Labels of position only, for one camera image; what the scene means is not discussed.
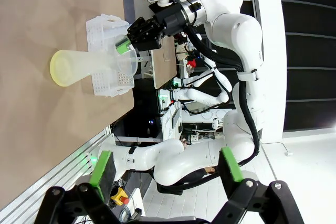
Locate yellow emergency stop button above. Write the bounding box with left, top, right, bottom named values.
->
left=110, top=187, right=131, bottom=207

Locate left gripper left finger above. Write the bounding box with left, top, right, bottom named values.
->
left=38, top=150, right=119, bottom=224

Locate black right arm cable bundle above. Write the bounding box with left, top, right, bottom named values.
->
left=183, top=24, right=262, bottom=196

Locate white control cabinet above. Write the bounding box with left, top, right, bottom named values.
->
left=159, top=100, right=184, bottom=141

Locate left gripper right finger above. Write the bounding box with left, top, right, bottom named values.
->
left=209, top=147, right=307, bottom=224

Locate brown top background table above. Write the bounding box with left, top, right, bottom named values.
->
left=151, top=36, right=179, bottom=90

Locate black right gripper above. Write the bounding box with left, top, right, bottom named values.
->
left=114, top=1, right=197, bottom=56

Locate aluminium table frame rail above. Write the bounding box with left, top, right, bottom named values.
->
left=0, top=126, right=112, bottom=221

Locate white perforated plastic basket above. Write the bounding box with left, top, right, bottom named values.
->
left=86, top=13, right=135, bottom=98

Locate white cable with plug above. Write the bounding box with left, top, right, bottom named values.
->
left=262, top=141, right=294, bottom=156

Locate black sleeved background arm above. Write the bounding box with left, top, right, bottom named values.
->
left=181, top=166, right=218, bottom=183

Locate translucent plastic conical flask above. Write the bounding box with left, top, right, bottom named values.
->
left=49, top=49, right=119, bottom=88

